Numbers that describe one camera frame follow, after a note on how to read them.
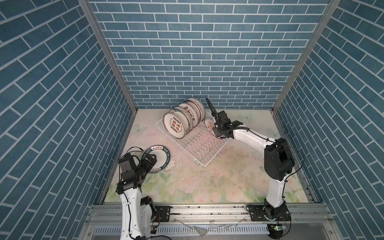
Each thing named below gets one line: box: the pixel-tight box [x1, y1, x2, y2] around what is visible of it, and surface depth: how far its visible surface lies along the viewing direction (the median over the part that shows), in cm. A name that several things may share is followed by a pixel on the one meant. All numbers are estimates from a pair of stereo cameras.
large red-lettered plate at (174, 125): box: [163, 112, 186, 139], surface depth 101 cm
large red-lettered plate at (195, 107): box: [178, 99, 203, 124], surface depth 102 cm
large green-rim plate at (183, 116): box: [168, 108, 190, 135], surface depth 99 cm
